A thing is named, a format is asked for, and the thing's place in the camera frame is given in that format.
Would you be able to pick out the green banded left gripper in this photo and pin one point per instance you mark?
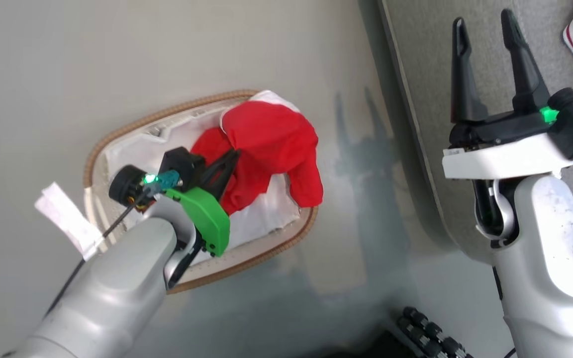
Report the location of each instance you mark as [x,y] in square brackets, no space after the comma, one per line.
[212,219]

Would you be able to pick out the woven basket with white liner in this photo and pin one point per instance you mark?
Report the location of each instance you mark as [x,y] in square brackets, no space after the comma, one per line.
[261,251]

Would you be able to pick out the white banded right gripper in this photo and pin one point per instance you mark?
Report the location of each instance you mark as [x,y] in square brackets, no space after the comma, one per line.
[500,154]

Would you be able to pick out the white paper tag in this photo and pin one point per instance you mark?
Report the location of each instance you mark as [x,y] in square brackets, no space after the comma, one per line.
[67,219]

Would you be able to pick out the red cloth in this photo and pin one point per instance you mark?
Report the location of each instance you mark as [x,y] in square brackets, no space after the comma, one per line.
[271,144]

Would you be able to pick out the white fabric basket liner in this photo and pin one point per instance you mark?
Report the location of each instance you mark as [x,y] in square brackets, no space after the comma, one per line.
[261,214]

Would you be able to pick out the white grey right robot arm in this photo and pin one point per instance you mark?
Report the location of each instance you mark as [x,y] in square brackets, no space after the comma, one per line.
[550,258]

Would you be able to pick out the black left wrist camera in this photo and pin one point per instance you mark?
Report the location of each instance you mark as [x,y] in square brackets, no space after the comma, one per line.
[126,185]

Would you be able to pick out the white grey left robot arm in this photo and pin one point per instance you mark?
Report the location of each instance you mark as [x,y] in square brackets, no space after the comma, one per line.
[112,288]

